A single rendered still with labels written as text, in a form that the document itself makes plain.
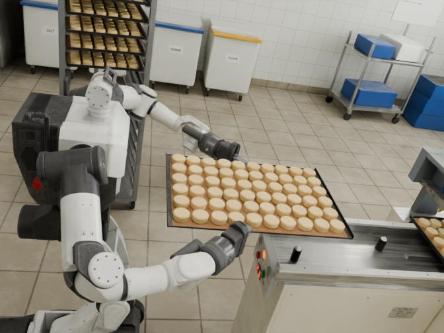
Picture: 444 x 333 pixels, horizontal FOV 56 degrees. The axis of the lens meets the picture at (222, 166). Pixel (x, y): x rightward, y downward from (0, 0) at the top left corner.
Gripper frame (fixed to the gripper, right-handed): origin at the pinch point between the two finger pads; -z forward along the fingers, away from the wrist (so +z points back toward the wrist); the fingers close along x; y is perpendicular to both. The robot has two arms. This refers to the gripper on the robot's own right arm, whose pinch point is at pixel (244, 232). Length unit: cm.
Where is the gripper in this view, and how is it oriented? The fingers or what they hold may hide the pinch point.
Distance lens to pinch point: 127.0
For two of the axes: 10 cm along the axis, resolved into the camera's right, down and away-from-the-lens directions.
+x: 2.0, -8.3, -5.2
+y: -7.7, -4.6, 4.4
